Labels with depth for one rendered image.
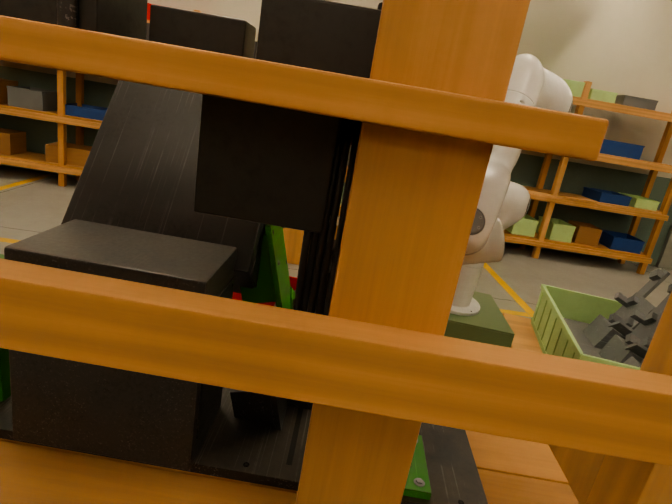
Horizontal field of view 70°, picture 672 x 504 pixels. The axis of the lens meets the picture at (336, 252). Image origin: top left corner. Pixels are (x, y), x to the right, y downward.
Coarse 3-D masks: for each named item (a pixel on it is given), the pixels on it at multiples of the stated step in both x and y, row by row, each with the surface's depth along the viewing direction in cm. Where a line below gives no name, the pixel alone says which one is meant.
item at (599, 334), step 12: (660, 276) 168; (648, 288) 171; (624, 312) 174; (648, 312) 163; (600, 324) 172; (636, 324) 164; (588, 336) 174; (600, 336) 168; (612, 336) 165; (624, 336) 166; (600, 348) 167
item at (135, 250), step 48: (48, 240) 74; (96, 240) 77; (144, 240) 81; (192, 240) 85; (192, 288) 69; (48, 384) 75; (96, 384) 75; (144, 384) 74; (192, 384) 74; (48, 432) 78; (96, 432) 78; (144, 432) 77; (192, 432) 77
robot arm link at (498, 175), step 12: (492, 156) 86; (504, 156) 87; (516, 156) 89; (492, 168) 81; (504, 168) 83; (492, 180) 79; (504, 180) 80; (492, 192) 78; (504, 192) 79; (480, 204) 77; (492, 204) 77; (480, 216) 76; (492, 216) 77; (480, 228) 76; (492, 228) 78; (480, 240) 77; (468, 252) 80
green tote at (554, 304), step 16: (544, 288) 186; (560, 288) 189; (544, 304) 181; (560, 304) 190; (576, 304) 189; (592, 304) 187; (608, 304) 186; (544, 320) 177; (560, 320) 157; (576, 320) 190; (592, 320) 189; (544, 336) 172; (560, 336) 155; (544, 352) 166; (560, 352) 151; (576, 352) 136
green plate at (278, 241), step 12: (276, 228) 95; (264, 240) 92; (276, 240) 94; (264, 252) 93; (276, 252) 94; (264, 264) 94; (276, 264) 93; (264, 276) 95; (276, 276) 93; (288, 276) 104; (240, 288) 96; (252, 288) 95; (264, 288) 95; (276, 288) 94; (288, 288) 103; (252, 300) 96; (264, 300) 96; (276, 300) 95; (288, 300) 102
